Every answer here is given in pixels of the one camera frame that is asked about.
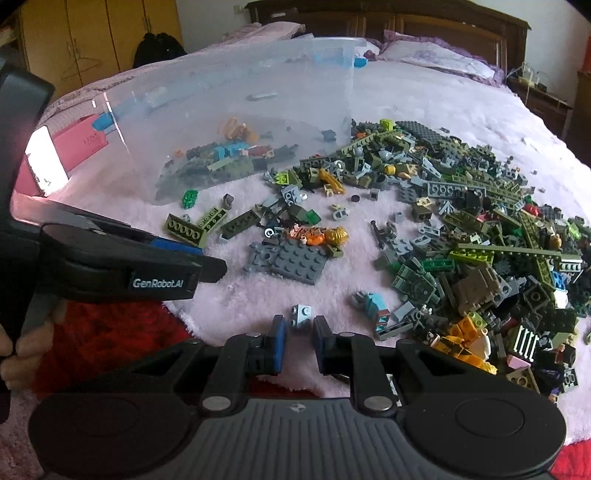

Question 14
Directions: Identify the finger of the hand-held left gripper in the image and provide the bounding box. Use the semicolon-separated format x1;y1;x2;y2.
14;198;205;260

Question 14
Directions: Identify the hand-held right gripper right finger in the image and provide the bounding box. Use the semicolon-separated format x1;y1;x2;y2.
312;315;481;415

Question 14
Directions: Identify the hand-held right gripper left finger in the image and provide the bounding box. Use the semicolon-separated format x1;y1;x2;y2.
124;315;290;415

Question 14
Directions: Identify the clear plastic storage container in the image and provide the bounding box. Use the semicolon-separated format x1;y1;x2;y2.
93;36;370;205

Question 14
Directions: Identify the person's left hand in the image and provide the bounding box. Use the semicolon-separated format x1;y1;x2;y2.
0;302;68;395

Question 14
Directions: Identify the light blue toy block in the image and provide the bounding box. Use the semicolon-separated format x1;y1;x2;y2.
353;292;393;321

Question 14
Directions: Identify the dark grey flat studded plate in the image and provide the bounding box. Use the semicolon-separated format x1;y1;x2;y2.
248;240;331;285

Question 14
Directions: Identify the heap of bricks inside container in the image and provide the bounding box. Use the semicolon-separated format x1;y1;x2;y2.
156;117;340;197

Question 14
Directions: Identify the red fuzzy cloth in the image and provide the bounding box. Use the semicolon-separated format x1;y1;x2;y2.
34;299;211;403

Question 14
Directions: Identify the orange toy tiger figure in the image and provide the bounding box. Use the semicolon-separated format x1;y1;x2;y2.
286;224;328;246

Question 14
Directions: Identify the pink cardboard box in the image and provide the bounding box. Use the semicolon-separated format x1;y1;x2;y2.
24;114;114;198

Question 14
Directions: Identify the pile of mixed building bricks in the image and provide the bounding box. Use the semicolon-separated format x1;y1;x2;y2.
259;117;591;409

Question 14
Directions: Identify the black bag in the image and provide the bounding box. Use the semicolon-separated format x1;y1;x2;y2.
133;31;186;70

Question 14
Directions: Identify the yellow wooden wardrobe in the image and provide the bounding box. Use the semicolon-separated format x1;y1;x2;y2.
17;0;185;100

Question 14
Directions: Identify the white floral pillow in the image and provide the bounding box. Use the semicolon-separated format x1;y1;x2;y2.
379;28;506;88

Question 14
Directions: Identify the dark wooden headboard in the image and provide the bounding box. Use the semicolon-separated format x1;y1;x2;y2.
244;0;532;70

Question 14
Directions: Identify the dark wooden nightstand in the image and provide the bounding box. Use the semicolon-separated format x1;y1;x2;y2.
507;74;574;139

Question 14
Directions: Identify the wire clothes hanger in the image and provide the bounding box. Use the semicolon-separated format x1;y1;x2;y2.
61;42;97;83

